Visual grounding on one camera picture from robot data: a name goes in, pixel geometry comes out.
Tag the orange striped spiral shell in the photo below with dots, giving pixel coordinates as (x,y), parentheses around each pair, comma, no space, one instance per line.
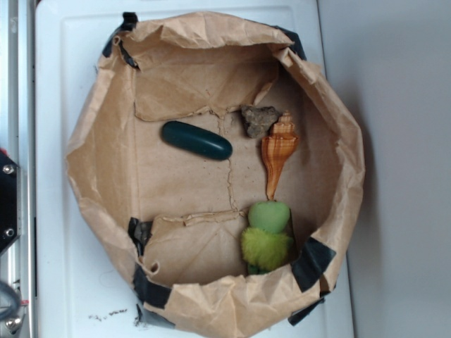
(276,148)

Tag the dark green oblong stone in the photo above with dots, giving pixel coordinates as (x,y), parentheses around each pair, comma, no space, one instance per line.
(196,140)

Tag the grey brown rock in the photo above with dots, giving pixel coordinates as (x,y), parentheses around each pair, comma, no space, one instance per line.
(258,121)

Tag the brown paper lined bin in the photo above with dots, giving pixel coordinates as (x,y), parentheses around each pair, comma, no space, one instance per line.
(187,270)

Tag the green plush toy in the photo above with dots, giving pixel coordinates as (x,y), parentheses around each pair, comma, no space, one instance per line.
(265,244)

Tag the white tray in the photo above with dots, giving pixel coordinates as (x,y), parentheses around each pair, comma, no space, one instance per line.
(80,293)

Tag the black metal robot frame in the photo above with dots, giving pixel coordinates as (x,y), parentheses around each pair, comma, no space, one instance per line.
(10,228)

